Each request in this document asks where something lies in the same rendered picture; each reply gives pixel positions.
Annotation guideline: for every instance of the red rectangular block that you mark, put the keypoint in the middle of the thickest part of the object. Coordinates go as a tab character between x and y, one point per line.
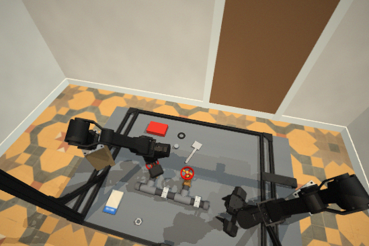
157	128

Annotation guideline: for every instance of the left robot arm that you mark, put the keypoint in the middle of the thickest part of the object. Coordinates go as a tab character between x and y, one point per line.
79	128

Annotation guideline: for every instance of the grey pipe with red valve handwheels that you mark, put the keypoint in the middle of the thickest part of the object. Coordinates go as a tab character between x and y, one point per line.
183	197

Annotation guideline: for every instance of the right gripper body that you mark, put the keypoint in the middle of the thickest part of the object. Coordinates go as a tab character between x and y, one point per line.
230	227

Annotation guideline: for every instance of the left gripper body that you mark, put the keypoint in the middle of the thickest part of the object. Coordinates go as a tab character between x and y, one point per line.
156	170

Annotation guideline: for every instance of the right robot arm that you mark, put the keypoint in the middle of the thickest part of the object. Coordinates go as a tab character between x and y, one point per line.
345	190

